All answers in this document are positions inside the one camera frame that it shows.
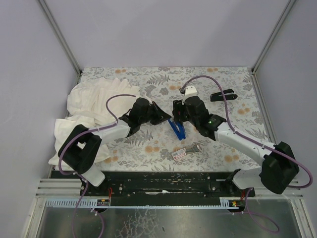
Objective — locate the aluminium frame post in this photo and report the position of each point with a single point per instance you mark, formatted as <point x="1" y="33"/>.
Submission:
<point x="280" y="22"/>
<point x="59" y="35"/>

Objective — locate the metal staple strip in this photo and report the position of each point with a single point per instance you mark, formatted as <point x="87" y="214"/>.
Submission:
<point x="192" y="149"/>

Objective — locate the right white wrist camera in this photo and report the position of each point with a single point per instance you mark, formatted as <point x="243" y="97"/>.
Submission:
<point x="187" y="92"/>

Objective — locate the white slotted cable duct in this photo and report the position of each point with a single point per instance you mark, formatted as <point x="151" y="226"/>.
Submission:
<point x="129" y="204"/>

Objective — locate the white cloth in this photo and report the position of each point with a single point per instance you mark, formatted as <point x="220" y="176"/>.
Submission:
<point x="90" y="103"/>

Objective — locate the left aluminium frame post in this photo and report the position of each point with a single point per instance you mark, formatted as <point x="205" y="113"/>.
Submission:
<point x="59" y="35"/>

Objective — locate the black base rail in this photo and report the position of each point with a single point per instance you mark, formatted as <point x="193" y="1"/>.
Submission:
<point x="168" y="187"/>

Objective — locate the red white staple box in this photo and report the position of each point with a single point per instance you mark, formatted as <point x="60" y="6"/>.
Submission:
<point x="178" y="154"/>

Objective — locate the black stapler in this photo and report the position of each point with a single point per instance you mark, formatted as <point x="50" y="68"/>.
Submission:
<point x="228" y="93"/>

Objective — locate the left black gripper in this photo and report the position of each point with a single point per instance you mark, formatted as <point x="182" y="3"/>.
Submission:
<point x="153" y="113"/>

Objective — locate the right aluminium frame post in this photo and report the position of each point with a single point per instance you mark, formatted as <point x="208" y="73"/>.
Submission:
<point x="280" y="22"/>

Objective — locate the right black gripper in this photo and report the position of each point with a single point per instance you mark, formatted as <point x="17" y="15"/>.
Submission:
<point x="177" y="112"/>

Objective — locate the floral tablecloth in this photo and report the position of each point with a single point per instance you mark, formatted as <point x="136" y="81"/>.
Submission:
<point x="150" y="148"/>

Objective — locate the blue stapler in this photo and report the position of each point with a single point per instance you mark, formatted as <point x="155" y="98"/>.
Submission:
<point x="178" y="129"/>

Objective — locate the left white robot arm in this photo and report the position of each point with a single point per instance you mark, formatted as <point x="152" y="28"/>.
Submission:
<point x="80" y="148"/>

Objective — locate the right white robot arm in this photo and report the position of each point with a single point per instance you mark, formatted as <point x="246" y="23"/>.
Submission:
<point x="275" y="170"/>

